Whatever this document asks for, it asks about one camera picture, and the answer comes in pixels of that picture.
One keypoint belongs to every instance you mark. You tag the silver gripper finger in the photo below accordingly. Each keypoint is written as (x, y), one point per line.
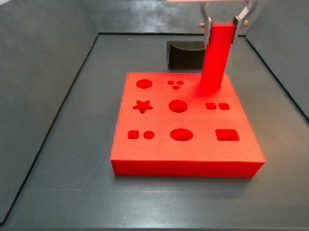
(206, 23)
(243, 14)

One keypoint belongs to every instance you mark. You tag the red arch peg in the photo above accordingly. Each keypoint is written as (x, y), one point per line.
(215, 56)

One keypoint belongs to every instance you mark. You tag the black curved holder stand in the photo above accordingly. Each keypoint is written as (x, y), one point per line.
(184, 54)

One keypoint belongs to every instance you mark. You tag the red shape sorter block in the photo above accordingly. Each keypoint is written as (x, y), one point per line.
(175, 132)

